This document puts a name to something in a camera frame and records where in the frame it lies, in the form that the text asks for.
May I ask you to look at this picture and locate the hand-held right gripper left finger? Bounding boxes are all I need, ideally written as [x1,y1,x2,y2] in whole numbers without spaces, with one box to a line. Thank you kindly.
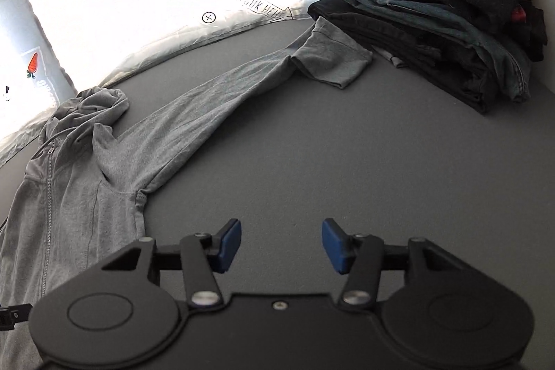
[101,218,242,308]

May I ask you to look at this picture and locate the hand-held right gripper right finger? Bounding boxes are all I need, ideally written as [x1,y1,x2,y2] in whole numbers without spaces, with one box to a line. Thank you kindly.
[322,217,462,307]

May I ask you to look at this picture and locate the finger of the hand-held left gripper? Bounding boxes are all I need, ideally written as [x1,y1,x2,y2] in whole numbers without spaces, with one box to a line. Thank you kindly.
[0,303,32,331]

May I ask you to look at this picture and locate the grey zip hoodie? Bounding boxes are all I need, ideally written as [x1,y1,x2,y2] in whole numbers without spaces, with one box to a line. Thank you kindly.
[0,17,374,353]

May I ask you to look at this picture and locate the small grey folded cloth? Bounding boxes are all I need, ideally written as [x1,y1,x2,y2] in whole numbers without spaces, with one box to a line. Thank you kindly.
[373,45,408,69]

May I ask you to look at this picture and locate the black folded pants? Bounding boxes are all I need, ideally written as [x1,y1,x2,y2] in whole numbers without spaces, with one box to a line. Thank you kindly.
[307,0,504,113]

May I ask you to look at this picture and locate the blue folded jeans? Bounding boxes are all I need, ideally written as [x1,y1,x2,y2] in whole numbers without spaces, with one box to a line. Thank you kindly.
[342,0,533,102]

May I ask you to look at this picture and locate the dark grey folded garment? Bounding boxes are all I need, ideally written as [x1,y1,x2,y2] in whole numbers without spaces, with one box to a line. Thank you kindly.
[518,1,547,63]

